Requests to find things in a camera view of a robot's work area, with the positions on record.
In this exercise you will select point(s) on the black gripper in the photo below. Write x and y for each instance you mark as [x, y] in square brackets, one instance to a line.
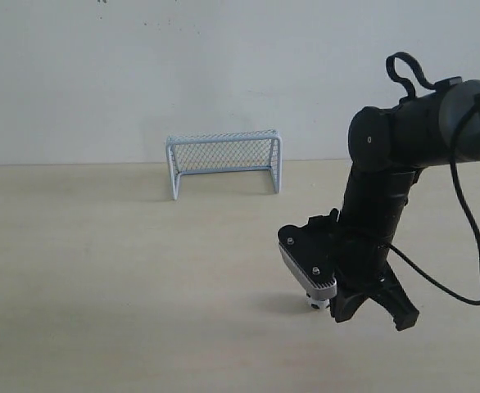
[360, 257]

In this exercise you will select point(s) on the black and white mini ball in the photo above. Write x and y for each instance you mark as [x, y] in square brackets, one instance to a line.
[317, 304]

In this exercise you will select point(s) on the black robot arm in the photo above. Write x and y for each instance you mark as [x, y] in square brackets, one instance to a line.
[389, 149]

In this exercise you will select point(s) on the small white soccer goal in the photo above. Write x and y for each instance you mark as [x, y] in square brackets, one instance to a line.
[224, 153]

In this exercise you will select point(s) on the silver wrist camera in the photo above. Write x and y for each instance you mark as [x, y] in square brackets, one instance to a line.
[307, 251]

